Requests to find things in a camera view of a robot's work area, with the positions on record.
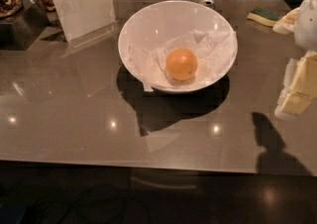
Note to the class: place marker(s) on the silver drink can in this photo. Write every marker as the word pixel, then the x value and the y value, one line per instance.
pixel 208 3

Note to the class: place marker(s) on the orange fruit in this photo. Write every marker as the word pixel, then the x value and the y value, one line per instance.
pixel 181 64

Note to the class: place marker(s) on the clear acrylic sign holder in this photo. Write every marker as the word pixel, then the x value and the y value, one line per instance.
pixel 84 21

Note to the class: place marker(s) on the dark metal box stand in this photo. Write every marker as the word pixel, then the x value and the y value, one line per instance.
pixel 19 31

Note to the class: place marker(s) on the yellow green sponge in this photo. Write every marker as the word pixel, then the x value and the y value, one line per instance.
pixel 264 16

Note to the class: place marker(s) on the white bowl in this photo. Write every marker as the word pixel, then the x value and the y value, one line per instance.
pixel 154 25

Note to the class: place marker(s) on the white crumpled paper liner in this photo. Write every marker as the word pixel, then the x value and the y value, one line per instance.
pixel 215 51

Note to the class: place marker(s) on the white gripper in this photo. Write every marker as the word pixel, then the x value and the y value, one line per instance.
pixel 307 26

